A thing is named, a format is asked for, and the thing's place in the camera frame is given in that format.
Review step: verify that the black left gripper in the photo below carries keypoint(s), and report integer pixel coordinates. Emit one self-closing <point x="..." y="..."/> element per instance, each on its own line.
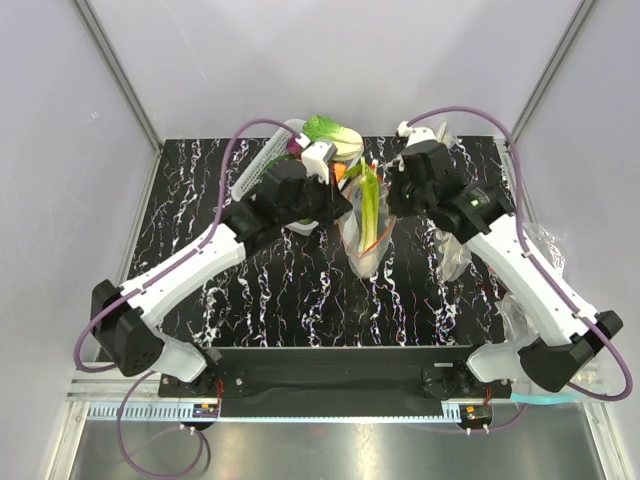
<point x="335" y="204"/>

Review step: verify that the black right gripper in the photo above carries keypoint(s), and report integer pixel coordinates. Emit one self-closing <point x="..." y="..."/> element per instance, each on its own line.
<point x="398" y="174"/>

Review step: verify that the green white toy leek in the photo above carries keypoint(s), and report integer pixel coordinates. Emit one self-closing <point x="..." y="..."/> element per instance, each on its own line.
<point x="364" y="188"/>

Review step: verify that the clear zip bag orange zipper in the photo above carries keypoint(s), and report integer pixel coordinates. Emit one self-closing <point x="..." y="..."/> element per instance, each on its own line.
<point x="365" y="265"/>

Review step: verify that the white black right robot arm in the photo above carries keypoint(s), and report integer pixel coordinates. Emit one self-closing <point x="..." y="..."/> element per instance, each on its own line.
<point x="568" y="331"/>

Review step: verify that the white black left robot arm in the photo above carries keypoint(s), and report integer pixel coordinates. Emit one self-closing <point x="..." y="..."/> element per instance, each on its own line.
<point x="126" y="317"/>

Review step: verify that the orange toy carrot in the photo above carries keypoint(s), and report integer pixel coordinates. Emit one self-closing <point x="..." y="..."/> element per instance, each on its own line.
<point x="339" y="170"/>

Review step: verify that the purple toy onion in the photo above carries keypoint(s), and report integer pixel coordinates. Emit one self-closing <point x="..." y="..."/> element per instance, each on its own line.
<point x="294" y="148"/>

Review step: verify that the white perforated plastic basket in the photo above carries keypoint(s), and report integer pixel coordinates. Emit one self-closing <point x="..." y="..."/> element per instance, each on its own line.
<point x="274" y="148"/>

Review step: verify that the green white napa cabbage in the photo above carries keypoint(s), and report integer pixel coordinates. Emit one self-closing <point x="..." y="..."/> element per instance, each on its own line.
<point x="348" y="142"/>

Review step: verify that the crumpled clear plastic bags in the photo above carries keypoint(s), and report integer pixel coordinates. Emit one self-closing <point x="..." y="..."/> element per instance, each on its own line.
<point x="548" y="244"/>

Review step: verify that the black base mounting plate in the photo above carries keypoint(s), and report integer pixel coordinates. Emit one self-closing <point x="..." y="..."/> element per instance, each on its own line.
<point x="338" y="383"/>

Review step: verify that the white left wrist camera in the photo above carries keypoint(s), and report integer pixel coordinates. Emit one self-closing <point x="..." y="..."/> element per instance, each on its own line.
<point x="316" y="157"/>

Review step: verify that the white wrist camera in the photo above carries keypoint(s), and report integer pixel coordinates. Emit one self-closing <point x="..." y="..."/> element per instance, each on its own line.
<point x="413" y="135"/>
<point x="316" y="157"/>

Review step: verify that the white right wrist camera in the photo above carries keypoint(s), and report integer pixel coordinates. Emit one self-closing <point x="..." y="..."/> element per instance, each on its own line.
<point x="413" y="135"/>

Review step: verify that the perforated cable duct rail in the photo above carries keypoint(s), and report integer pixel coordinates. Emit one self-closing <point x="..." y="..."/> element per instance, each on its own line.
<point x="154" y="411"/>

